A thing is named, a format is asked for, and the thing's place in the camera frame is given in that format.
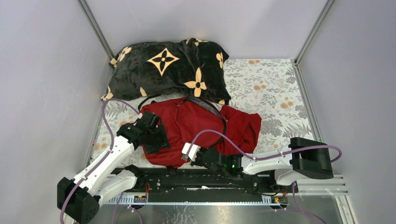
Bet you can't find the red student backpack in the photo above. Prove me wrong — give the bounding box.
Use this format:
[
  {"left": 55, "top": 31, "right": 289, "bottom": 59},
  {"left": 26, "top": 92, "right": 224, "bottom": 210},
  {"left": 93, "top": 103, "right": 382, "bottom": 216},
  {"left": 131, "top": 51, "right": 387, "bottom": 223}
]
[{"left": 140, "top": 97, "right": 227, "bottom": 168}]

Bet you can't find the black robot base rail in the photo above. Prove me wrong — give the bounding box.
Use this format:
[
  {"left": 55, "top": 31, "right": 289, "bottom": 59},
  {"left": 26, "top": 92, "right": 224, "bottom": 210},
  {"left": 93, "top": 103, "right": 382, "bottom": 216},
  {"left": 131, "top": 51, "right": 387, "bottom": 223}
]
[{"left": 105, "top": 165, "right": 299, "bottom": 203}]

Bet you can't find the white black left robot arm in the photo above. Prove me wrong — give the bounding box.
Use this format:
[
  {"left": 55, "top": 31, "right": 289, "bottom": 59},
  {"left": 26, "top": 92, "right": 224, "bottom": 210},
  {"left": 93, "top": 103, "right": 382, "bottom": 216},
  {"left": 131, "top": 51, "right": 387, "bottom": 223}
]
[{"left": 57, "top": 112, "right": 169, "bottom": 224}]

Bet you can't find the floral patterned table mat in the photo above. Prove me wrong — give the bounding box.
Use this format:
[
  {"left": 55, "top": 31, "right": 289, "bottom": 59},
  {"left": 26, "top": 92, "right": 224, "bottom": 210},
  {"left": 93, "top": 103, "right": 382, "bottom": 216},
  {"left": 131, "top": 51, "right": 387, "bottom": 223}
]
[{"left": 87, "top": 59, "right": 314, "bottom": 168}]

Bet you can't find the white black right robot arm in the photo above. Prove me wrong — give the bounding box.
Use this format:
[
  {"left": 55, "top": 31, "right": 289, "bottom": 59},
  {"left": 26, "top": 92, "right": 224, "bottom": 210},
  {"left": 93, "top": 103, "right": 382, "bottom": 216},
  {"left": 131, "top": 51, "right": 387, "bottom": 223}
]
[{"left": 182, "top": 137, "right": 334, "bottom": 192}]

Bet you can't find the red cloth garment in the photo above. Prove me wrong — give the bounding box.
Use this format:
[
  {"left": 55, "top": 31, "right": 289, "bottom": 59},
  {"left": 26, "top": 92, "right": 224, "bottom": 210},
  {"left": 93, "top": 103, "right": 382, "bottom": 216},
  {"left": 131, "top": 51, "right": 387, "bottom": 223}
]
[{"left": 220, "top": 105, "right": 262, "bottom": 154}]

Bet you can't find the black floral plush blanket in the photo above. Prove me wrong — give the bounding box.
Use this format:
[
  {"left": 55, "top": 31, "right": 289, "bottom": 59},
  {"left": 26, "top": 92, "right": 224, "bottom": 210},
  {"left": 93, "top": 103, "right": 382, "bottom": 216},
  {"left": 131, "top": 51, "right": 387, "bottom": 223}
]
[{"left": 100, "top": 38, "right": 232, "bottom": 105}]

